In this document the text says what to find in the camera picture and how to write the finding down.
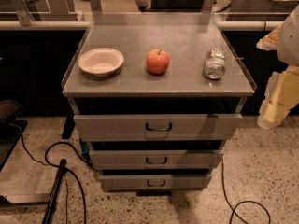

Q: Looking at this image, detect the white rail behind cabinet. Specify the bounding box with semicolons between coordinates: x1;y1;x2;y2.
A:
0;21;282;31

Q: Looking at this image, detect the black cable left floor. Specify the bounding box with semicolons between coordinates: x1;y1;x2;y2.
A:
12;123;94;224

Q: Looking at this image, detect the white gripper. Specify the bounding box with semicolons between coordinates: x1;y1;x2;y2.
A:
257;65;299;130

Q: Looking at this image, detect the grey drawer cabinet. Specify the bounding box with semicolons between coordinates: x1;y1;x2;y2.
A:
61;12;257;198

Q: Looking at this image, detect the dark tray left edge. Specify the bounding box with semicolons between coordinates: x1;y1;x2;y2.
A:
0;99;29;172

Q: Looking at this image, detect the grey drawer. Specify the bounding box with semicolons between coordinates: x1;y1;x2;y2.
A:
90;150;222;170
99;175;211;191
74;114;242;142

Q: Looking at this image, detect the clear plastic bottle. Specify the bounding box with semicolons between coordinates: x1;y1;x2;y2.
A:
204;48;225;80

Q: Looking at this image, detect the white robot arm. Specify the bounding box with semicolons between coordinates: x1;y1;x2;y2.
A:
256;6;299;129

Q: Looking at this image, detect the white paper bowl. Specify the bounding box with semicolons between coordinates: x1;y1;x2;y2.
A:
78;48;124;77

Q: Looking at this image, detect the red apple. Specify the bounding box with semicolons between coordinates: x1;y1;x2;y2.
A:
146;49;170;75

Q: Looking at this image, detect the black bar on floor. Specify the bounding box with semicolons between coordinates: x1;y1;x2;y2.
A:
42;159;66;224

